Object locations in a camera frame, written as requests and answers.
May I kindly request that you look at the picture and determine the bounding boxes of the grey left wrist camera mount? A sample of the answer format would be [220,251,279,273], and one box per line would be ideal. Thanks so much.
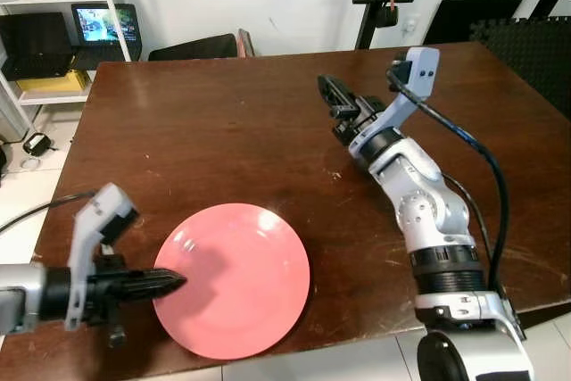
[64,182,140,332]

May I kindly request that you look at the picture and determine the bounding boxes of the black closed case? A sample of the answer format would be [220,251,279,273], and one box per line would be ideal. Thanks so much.
[0,12,78,82]

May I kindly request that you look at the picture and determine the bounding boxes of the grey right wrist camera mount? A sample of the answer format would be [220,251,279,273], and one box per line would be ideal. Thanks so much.
[349,46,442,158]

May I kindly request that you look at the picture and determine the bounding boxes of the black foam floor mat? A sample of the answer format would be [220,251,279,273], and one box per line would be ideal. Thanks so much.
[469,16,571,116]

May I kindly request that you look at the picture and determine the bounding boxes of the black flat panel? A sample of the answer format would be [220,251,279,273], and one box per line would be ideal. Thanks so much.
[423,0,524,46]

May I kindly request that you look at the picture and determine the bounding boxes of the black laptop with lit screen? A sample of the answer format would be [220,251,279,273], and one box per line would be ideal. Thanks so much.
[70,3,145,67]

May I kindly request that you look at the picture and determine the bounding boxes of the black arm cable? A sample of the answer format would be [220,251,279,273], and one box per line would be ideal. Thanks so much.
[385,61,512,298]
[0,189,98,236]

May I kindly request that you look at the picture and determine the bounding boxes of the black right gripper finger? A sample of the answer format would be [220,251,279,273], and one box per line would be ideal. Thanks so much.
[318,76,349,120]
[323,74,360,116]

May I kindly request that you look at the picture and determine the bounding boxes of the yellow flat box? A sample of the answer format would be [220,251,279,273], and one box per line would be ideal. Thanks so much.
[15,70,91,95]

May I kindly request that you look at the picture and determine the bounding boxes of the black power adapter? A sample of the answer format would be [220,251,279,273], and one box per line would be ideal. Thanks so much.
[21,132,54,158]

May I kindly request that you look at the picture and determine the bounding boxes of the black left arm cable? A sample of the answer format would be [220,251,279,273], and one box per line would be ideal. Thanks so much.
[0,189,98,236]

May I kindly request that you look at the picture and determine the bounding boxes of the black chair backrest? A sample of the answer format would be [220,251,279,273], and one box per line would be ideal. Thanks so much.
[146,32,255,62]

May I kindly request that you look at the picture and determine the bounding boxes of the pink round plate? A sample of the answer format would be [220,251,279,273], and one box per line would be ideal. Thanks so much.
[153,203,311,360]

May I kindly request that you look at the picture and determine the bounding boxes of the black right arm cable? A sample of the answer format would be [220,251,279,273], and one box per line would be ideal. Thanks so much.
[385,61,512,298]

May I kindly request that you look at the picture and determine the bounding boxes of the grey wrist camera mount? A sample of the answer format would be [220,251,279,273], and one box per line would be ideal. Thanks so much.
[64,182,140,332]
[349,46,442,158]

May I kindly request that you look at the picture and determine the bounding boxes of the white wall socket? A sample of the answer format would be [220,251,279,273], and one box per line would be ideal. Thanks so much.
[401,14,421,39]

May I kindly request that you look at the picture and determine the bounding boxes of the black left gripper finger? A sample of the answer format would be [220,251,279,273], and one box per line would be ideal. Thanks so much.
[130,285,184,304]
[130,268,187,286]

